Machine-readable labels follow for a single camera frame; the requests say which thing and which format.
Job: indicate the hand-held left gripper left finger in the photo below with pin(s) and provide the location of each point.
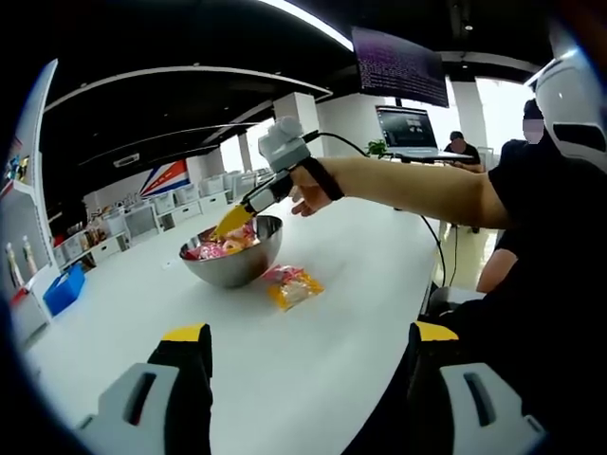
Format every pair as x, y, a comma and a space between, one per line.
137, 407

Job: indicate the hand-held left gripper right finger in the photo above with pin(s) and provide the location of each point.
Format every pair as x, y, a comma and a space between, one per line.
483, 407

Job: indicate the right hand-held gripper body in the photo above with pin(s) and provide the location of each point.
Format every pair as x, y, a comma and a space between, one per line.
284, 149

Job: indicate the pile of marshmallows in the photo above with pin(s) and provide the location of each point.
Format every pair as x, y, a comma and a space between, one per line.
213, 249

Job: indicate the pink marshmallow packet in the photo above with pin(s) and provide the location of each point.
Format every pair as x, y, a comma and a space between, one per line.
280, 273

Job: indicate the steel bowl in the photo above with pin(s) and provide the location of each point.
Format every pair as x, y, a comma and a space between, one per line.
232, 275

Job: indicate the orange marshmallow packet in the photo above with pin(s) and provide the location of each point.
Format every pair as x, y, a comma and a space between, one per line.
296, 294

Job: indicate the person's right hand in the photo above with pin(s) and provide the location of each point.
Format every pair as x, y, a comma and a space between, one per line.
315, 194

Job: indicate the potted green plant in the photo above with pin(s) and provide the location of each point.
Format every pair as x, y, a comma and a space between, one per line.
378, 148

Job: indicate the desk monitor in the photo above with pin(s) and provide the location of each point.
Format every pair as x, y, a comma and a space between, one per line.
403, 125

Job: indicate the curved ceiling light strip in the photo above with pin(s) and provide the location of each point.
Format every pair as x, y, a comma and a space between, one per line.
308, 21

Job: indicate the blue plastic bin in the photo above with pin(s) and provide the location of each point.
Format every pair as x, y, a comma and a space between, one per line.
64, 291

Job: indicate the person's bare knee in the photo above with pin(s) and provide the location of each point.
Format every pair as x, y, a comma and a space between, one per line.
498, 270

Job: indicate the ceiling air vent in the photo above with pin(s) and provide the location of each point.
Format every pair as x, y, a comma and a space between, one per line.
126, 160

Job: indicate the large dark hanging monitor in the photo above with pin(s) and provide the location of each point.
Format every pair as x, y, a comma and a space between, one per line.
403, 66

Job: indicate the row of white low cabinets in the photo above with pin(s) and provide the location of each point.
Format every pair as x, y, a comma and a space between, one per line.
111, 246

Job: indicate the white table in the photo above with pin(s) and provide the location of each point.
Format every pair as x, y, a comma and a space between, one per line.
332, 355

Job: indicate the white drink bottle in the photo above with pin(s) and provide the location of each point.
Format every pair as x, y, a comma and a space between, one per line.
29, 256
13, 265

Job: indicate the white display shelf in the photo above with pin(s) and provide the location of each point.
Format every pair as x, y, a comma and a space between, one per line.
45, 142

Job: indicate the row of snack bags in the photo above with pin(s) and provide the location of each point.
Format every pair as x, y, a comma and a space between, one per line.
19, 166

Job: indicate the white worn device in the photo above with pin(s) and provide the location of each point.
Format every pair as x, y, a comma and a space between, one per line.
569, 95

